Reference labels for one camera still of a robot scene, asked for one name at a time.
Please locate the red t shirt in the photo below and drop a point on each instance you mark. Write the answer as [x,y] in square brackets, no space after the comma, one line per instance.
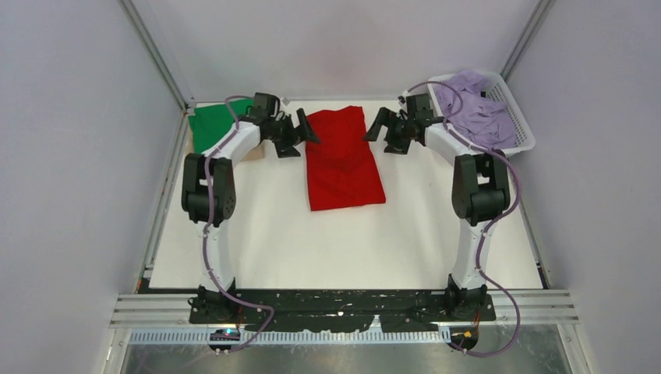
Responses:
[341,170]

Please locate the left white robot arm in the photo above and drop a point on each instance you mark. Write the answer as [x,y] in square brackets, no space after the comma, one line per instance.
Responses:
[209,197]

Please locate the folded green t shirt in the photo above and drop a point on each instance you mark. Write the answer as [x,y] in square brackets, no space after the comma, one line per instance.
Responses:
[209,125]

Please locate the right aluminium frame post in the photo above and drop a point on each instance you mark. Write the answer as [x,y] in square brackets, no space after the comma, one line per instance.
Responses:
[526,37]

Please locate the aluminium frame post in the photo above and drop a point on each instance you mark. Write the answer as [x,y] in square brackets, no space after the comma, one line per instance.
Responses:
[526,37]
[151,34]

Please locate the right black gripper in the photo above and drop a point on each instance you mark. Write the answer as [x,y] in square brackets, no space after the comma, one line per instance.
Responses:
[387,118]

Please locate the aluminium front rail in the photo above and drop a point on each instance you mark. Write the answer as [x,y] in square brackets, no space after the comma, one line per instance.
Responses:
[535,307]

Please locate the lilac t shirt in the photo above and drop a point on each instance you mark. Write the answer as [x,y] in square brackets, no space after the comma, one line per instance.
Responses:
[482,121]

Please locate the left aluminium frame post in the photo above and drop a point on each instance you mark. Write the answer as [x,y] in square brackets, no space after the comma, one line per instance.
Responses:
[151,34]

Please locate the white plastic basket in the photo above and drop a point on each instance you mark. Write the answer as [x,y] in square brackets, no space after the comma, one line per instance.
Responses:
[496,90]

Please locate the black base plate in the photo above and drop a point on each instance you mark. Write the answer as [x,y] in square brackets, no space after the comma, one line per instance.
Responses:
[336,311]

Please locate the folded beige t shirt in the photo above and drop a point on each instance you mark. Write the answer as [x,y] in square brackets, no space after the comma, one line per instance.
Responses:
[257,153]

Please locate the white slotted cable duct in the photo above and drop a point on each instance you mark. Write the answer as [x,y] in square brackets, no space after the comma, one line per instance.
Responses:
[211,336]

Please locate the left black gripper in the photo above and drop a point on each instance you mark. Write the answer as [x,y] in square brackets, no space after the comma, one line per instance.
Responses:
[287,149]

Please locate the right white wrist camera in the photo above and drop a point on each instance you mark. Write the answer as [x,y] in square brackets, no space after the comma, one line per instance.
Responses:
[403,97]

